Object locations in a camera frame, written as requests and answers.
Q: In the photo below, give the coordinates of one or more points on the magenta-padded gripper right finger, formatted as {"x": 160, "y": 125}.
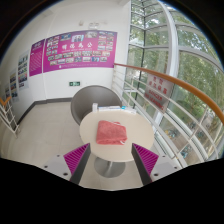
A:
{"x": 163, "y": 165}

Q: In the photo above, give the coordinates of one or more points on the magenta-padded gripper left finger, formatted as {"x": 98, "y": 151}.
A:
{"x": 58, "y": 165}

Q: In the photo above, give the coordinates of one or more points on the pink terry towel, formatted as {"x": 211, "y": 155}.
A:
{"x": 111, "y": 133}

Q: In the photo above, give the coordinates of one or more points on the flat white and blue carton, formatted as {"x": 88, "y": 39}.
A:
{"x": 132, "y": 110}

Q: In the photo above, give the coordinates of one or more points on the white danger warning sign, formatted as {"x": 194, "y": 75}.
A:
{"x": 156, "y": 100}

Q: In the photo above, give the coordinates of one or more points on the small upright white box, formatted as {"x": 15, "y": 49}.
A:
{"x": 95, "y": 107}

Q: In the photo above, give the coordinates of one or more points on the white stair railing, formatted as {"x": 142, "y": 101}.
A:
{"x": 8, "y": 116}

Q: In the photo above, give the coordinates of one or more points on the grey round-backed chair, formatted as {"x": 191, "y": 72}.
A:
{"x": 90, "y": 98}

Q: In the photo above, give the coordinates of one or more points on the white sign with red characters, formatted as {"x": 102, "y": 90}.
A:
{"x": 161, "y": 86}

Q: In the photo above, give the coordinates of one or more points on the green exit sign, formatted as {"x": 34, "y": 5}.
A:
{"x": 74, "y": 83}

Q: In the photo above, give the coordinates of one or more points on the white railing with orange handrail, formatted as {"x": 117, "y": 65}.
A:
{"x": 160, "y": 74}

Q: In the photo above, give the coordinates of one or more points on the white photo notice board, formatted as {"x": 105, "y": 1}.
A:
{"x": 23, "y": 70}
{"x": 13, "y": 85}

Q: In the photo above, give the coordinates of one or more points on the narrow magenta text poster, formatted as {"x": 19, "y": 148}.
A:
{"x": 36, "y": 58}

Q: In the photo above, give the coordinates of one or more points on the large magenta photo poster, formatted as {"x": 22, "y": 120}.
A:
{"x": 80, "y": 51}

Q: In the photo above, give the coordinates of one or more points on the grey round table pedestal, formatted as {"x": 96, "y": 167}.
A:
{"x": 110, "y": 168}

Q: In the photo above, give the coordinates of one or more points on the white-framed glass window wall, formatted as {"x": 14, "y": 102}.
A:
{"x": 156, "y": 36}

